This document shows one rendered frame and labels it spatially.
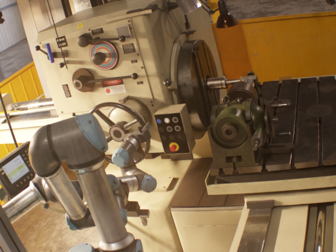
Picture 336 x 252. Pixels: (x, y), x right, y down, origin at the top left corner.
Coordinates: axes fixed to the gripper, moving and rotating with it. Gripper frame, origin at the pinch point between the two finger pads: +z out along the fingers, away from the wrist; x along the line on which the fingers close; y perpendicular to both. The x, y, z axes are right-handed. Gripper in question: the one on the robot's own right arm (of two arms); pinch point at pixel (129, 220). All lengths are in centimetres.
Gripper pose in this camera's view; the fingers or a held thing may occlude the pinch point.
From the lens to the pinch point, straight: 172.9
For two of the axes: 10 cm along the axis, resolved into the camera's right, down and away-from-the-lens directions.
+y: -1.1, 7.5, -6.5
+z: 1.8, 6.6, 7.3
